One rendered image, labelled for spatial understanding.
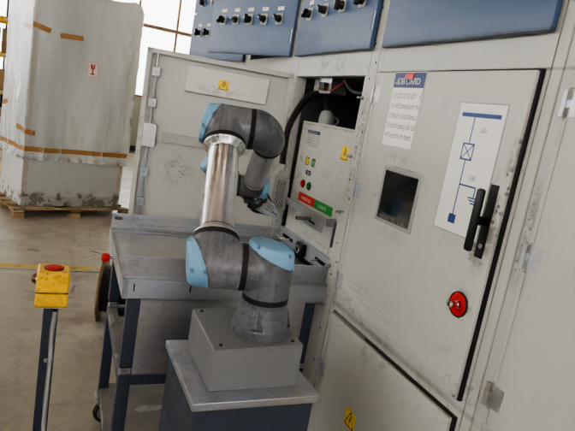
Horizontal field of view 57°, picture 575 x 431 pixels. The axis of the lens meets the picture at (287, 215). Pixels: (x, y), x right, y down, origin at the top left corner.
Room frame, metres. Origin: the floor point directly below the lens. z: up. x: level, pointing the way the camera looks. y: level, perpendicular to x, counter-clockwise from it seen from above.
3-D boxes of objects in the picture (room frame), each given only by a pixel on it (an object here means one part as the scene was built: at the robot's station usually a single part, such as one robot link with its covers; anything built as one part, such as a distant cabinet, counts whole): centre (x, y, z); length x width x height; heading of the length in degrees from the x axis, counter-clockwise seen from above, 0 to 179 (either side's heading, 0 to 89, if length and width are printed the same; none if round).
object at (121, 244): (1.90, 0.26, 0.82); 0.68 x 0.62 x 0.06; 114
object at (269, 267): (1.26, 0.03, 1.03); 0.13 x 0.12 x 0.14; 100
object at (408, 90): (1.50, -0.26, 1.47); 0.15 x 0.01 x 0.21; 24
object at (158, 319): (1.90, 0.26, 0.46); 0.64 x 0.58 x 0.66; 114
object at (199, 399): (1.27, 0.06, 0.74); 0.32 x 0.32 x 0.02; 25
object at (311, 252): (2.06, -0.11, 0.89); 0.54 x 0.05 x 0.06; 24
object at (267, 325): (1.26, 0.02, 0.91); 0.15 x 0.15 x 0.10
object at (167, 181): (2.33, 0.38, 1.21); 0.63 x 0.07 x 0.74; 98
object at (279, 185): (2.21, 0.05, 1.09); 0.08 x 0.05 x 0.17; 114
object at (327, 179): (2.05, -0.09, 1.15); 0.48 x 0.01 x 0.48; 24
